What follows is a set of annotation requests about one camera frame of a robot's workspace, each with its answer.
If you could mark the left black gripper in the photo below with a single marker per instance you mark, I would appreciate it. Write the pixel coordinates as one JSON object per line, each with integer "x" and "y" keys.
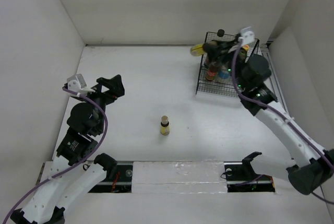
{"x": 116, "y": 86}

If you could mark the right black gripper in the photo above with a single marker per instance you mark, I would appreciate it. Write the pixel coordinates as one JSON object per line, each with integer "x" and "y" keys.
{"x": 215, "y": 50}

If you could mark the dark soy sauce bottle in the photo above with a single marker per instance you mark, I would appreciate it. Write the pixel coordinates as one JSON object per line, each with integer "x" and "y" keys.
{"x": 207, "y": 61}

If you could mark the small yellow bottle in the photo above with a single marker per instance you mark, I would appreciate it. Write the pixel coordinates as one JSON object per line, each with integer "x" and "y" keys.
{"x": 164, "y": 125}
{"x": 197, "y": 50}

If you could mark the red sauce bottle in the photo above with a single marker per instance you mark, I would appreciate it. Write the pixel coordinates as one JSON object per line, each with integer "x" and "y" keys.
{"x": 212, "y": 70}
{"x": 243, "y": 53}

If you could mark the silver-lid jar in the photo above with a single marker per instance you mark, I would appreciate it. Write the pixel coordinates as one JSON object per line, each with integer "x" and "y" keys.
{"x": 223, "y": 73}

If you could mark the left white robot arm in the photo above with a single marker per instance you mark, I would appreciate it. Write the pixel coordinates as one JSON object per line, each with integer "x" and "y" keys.
{"x": 50, "y": 200}

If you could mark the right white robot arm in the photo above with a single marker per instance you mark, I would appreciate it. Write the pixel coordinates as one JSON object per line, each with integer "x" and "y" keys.
{"x": 311, "y": 164}

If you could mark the black wire rack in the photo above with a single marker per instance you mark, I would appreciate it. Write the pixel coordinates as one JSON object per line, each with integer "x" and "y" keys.
{"x": 218, "y": 86}

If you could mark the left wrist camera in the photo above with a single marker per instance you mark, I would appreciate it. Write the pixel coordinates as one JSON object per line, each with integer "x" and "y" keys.
{"x": 77, "y": 85}

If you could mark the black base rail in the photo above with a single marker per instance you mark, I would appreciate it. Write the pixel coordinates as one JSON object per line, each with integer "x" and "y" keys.
{"x": 197, "y": 177}

